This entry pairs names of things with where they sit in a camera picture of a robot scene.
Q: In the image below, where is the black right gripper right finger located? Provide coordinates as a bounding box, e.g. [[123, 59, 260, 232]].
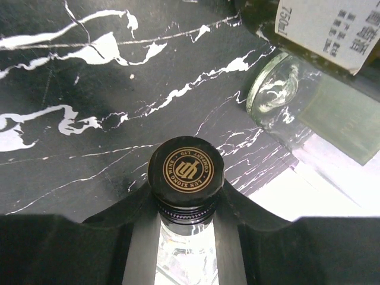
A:
[[214, 182, 379, 284]]

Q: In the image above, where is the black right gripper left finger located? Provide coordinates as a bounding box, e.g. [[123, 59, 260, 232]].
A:
[[1, 184, 160, 284]]

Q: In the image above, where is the clear glass bottle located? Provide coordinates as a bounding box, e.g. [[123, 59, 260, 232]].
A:
[[246, 52, 379, 166]]

